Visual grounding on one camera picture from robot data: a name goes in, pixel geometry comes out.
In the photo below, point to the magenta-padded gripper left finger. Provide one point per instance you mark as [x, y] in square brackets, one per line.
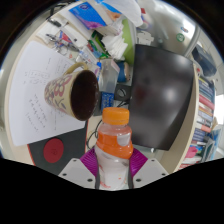
[76, 171]

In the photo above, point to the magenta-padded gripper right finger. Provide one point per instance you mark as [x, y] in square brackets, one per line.
[150, 171]

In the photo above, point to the orange-capped drink bottle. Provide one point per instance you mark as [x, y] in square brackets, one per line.
[114, 146]

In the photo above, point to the flat round red coaster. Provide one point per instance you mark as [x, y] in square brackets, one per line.
[53, 150]

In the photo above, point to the black desk mat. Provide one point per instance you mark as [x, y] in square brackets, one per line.
[75, 140]

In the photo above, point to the black computer monitor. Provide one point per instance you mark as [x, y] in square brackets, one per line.
[163, 96]

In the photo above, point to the small blue box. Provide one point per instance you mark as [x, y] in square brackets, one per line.
[107, 101]

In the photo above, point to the beige shelf with books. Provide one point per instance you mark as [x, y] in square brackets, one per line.
[203, 116]

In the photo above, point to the patterned ceramic mug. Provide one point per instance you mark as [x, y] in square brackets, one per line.
[60, 91]

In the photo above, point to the white paper sheet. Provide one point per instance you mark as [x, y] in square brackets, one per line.
[28, 90]

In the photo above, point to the clear plastic box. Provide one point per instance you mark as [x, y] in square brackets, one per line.
[109, 75]

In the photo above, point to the blue round container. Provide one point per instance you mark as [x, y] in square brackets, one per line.
[123, 71]

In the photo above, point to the white napkin stack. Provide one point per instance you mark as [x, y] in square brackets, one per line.
[115, 46]

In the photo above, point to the blue tissue box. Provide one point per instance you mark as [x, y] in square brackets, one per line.
[88, 15]

